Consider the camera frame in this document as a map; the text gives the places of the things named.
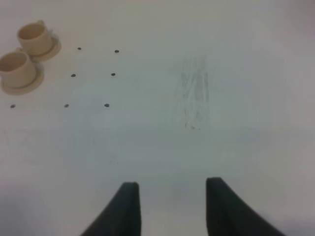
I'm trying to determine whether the far beige cup saucer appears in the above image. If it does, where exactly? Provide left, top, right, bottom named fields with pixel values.
left=18, top=34, right=61, bottom=62

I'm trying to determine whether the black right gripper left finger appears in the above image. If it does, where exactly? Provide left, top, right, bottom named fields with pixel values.
left=82, top=182, right=142, bottom=236

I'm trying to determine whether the near beige cup saucer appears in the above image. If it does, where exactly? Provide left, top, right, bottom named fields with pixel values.
left=0, top=63, right=44, bottom=95

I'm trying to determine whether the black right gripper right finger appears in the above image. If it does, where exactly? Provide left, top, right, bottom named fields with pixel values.
left=206, top=177, right=283, bottom=236

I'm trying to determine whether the beige teacup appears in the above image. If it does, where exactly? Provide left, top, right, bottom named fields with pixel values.
left=17, top=20, right=53, bottom=57
left=0, top=49, right=37, bottom=89

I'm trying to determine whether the beige cup saucer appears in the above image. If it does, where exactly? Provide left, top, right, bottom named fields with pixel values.
left=18, top=34, right=61, bottom=62
left=0, top=63, right=44, bottom=95

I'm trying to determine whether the near beige teacup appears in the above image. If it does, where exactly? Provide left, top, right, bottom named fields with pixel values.
left=0, top=49, right=37, bottom=89

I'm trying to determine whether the far beige teacup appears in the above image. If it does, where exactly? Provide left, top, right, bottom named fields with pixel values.
left=17, top=20, right=53, bottom=57

